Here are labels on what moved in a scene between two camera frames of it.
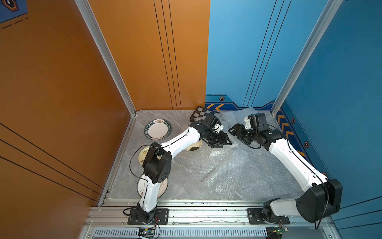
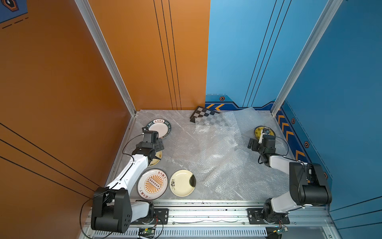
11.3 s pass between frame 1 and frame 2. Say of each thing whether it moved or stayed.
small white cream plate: moved
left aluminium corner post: stayed
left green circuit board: stayed
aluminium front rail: stayed
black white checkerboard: stayed
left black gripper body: moved
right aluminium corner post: stayed
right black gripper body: moved
